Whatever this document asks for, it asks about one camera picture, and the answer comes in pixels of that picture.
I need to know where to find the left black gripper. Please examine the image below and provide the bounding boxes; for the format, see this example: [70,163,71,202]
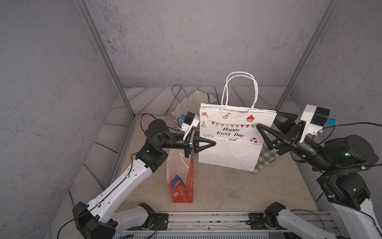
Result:
[157,131,213,160]

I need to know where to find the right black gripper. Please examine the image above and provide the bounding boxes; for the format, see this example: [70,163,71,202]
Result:
[259,111,335,176]

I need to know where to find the white happy every day bag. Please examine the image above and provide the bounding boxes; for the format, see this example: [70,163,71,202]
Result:
[198,86,277,172]

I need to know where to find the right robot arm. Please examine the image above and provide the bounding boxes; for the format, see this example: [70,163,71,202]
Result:
[256,105,382,239]

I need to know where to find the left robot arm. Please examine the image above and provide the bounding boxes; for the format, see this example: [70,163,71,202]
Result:
[72,119,216,239]

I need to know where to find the red and white paper bag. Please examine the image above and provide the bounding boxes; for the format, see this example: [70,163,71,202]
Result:
[166,149,194,203]

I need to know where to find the blue checkered paper bag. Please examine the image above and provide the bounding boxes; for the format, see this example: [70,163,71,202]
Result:
[172,90,217,130]

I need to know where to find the green checkered cloth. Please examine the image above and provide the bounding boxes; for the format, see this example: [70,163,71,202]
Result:
[252,145,278,174]

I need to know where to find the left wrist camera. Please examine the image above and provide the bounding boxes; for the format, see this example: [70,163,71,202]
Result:
[180,112,200,140]

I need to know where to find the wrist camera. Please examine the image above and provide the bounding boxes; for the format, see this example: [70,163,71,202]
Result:
[180,112,200,140]
[299,105,337,143]

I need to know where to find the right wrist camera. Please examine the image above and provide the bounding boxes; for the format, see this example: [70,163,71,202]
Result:
[299,105,337,143]

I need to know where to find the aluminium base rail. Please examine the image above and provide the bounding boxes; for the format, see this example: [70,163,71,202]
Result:
[78,211,344,239]

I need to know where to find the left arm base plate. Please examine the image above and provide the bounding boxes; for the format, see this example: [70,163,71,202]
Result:
[147,213,169,231]

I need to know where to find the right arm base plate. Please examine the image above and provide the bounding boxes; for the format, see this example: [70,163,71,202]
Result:
[246,213,267,230]

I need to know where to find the right metal frame post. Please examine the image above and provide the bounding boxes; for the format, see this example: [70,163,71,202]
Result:
[275,0,340,111]

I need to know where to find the metal frame post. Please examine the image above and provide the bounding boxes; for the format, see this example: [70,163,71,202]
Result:
[75,0,135,118]
[275,0,340,111]

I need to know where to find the left metal frame post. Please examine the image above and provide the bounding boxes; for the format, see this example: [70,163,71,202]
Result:
[75,0,135,118]

